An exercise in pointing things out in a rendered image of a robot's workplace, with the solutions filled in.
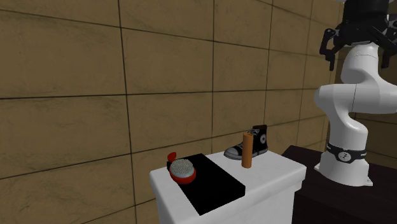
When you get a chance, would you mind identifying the dark robot stand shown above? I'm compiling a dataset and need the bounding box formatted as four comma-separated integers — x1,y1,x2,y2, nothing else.
281,144,397,224

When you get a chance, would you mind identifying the black flat box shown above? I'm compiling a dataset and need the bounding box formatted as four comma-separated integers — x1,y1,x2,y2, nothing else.
178,153,246,216

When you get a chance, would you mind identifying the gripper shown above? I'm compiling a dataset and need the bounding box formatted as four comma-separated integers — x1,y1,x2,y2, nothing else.
319,0,397,71

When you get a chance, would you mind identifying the orange cylinder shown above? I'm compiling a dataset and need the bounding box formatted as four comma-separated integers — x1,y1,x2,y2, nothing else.
242,132,254,169

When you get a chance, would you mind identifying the black high-top sneaker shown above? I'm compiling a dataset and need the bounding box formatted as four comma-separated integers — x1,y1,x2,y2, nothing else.
223,124,268,161

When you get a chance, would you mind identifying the white toilet tank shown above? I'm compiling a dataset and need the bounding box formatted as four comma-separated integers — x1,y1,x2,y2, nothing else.
149,150,308,224

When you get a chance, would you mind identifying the red round hairbrush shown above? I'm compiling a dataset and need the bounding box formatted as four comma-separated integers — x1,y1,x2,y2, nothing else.
167,151,197,186

